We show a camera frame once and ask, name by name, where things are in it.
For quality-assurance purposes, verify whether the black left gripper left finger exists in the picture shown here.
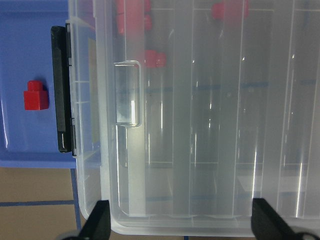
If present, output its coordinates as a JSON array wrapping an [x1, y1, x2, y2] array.
[[76, 200, 111, 240]]

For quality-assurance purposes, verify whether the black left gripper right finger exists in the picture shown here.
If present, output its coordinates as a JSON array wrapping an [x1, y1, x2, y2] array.
[[251, 198, 299, 240]]

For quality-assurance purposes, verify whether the clear plastic box lid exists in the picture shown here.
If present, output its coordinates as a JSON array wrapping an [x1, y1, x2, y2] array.
[[105, 0, 320, 237]]

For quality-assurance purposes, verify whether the clear plastic storage box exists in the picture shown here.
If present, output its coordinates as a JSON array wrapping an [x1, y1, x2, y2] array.
[[65, 0, 118, 226]]

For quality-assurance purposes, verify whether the blue plastic tray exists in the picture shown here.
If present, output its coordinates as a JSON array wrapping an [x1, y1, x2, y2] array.
[[0, 0, 97, 169]]

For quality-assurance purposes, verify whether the red block top pair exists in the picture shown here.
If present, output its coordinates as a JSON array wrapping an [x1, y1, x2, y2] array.
[[115, 0, 153, 36]]

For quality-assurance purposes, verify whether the red block under lid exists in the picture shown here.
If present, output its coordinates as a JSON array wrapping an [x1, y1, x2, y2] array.
[[211, 0, 249, 21]]

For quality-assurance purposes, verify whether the black box latch handle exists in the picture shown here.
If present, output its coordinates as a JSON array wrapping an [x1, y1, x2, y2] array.
[[50, 22, 76, 157]]

